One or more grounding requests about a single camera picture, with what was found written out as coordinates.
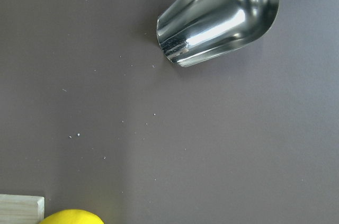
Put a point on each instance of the silver metal scoop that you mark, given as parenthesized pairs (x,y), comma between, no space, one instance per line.
(193,31)

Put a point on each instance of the whole yellow lemon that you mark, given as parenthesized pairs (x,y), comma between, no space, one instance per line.
(72,216)

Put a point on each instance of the bamboo cutting board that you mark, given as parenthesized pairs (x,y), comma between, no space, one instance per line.
(22,209)

